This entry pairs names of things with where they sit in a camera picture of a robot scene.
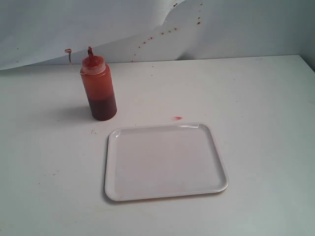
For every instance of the red ketchup squeeze bottle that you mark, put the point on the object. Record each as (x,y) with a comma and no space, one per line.
(97,82)

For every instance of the white rectangular plastic tray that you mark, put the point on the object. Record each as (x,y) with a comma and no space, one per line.
(164,161)

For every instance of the white paper backdrop sheet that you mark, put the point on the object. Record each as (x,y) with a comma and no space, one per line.
(32,31)

